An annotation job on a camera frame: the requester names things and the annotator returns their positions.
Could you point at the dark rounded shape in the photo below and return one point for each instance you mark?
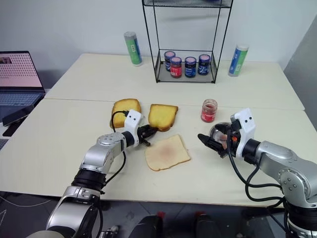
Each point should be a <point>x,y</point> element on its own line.
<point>206,226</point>
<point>146,226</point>

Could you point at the pale bread slice with jam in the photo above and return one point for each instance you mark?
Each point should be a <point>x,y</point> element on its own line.
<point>167,153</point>

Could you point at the green blue tall can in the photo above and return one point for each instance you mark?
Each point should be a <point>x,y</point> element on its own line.
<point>238,60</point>
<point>133,49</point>

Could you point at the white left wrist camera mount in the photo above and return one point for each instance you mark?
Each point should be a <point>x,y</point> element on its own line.
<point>132,122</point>

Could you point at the blue jam jar pink lid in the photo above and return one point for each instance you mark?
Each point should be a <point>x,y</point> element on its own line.
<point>204,65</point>
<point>190,68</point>

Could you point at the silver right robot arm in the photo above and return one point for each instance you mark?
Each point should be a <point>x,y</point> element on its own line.
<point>282,166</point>

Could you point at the open laptop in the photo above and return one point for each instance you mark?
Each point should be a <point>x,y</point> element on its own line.
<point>17,81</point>

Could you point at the blue-lid jar far left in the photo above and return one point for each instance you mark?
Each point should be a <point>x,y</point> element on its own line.
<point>170,59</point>

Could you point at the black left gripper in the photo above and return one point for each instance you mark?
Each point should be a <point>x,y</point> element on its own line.
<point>142,132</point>

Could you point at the yellow toasted bread slice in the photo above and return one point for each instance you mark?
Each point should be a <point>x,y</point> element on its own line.
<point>125,112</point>
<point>162,117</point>

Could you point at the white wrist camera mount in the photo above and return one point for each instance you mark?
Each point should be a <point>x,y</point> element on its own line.
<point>245,129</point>
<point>132,122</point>

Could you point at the open red jam jar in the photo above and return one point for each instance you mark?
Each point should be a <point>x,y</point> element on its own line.
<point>209,111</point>

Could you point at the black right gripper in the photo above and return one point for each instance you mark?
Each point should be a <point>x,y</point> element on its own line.
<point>232,145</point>

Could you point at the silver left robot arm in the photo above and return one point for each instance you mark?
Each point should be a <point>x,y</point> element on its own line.
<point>99,158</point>

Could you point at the red jam jar pink lid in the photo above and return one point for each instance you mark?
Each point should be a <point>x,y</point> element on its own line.
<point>175,68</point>

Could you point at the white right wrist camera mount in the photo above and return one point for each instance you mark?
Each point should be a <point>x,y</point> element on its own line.
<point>245,129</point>

